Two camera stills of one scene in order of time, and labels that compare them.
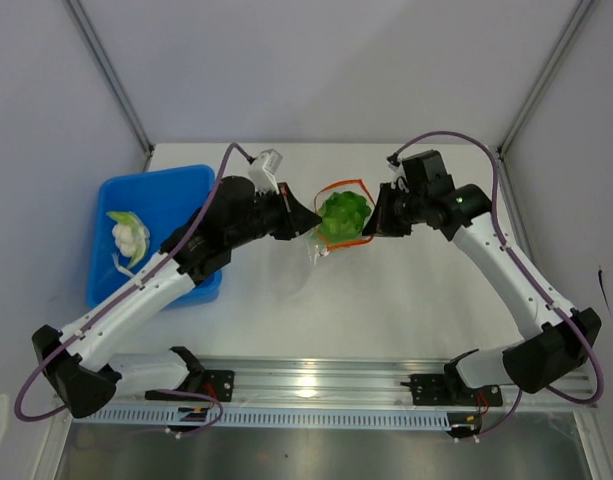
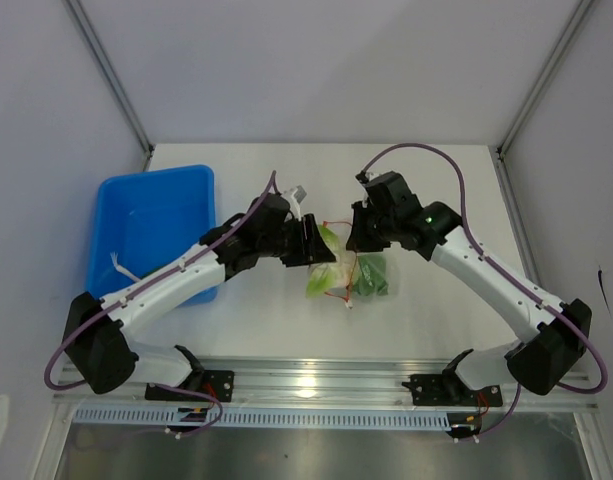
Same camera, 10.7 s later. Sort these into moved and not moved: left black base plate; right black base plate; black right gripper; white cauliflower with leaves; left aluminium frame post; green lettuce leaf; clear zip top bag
Moved: green lettuce leaf; clear zip top bag; black right gripper; white cauliflower with leaves
Not moved: right black base plate; left aluminium frame post; left black base plate
